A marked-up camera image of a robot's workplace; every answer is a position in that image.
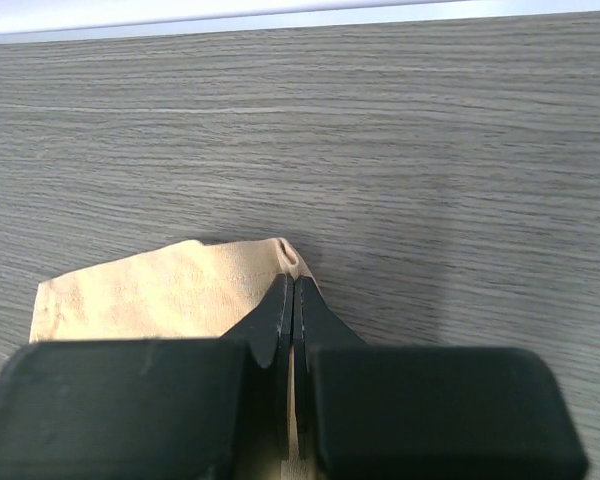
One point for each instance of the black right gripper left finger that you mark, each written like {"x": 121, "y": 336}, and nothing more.
{"x": 201, "y": 408}

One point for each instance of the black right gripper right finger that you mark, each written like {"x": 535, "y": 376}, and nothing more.
{"x": 420, "y": 412}

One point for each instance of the beige t shirt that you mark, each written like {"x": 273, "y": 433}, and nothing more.
{"x": 184, "y": 290}

